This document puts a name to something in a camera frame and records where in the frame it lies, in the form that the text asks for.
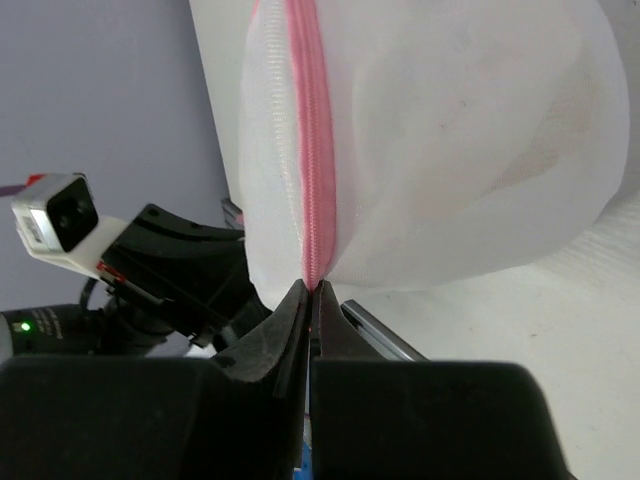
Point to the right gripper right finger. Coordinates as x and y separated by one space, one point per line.
337 350

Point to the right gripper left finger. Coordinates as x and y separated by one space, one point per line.
265 387

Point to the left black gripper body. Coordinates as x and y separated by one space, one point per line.
165 275

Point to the white mesh laundry bag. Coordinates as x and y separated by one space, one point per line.
399 145

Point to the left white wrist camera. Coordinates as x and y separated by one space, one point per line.
58 223

